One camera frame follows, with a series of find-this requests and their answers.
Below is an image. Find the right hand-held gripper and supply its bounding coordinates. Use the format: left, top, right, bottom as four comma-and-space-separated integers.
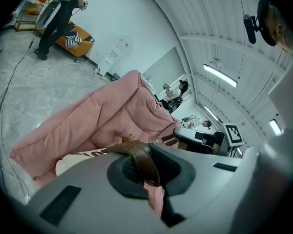
173, 123, 245, 157

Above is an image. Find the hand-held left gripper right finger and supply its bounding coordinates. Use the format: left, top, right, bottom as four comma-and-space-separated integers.
148, 144, 245, 219

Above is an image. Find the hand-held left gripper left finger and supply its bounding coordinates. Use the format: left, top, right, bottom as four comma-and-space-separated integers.
26, 152, 167, 234

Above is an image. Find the white printed strap bag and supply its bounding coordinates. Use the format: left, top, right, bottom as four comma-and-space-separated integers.
55, 135, 162, 188

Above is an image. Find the pink jacket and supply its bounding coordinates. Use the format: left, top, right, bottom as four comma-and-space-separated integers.
9, 69, 184, 219

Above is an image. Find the person's left forearm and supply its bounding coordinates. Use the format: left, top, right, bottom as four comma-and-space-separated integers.
240, 57, 293, 234

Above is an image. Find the long ceiling light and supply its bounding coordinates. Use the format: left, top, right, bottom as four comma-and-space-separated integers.
203, 104, 219, 122
203, 63, 238, 88
269, 118, 283, 135

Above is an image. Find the grey window blind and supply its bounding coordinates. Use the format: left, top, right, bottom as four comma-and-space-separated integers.
141, 46, 187, 83

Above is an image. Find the white standing board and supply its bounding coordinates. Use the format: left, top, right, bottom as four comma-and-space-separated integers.
97, 35, 134, 76

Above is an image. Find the person's head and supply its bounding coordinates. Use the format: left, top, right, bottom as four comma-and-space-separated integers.
257, 0, 293, 56

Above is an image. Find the orange couch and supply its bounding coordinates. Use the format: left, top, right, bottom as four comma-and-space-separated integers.
36, 20, 95, 58

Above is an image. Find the striped pillow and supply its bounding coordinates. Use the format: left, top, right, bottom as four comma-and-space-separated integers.
64, 31, 83, 49

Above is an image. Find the black head-mounted camera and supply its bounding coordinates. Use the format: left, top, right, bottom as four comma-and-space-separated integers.
243, 13, 259, 45

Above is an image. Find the white floor cable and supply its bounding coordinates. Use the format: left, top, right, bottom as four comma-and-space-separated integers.
0, 57, 98, 106

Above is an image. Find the thick black floor cable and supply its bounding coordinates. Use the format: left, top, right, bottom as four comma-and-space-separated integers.
0, 33, 36, 142

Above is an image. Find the gold frame side table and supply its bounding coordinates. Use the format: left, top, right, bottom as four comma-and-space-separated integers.
14, 0, 43, 32

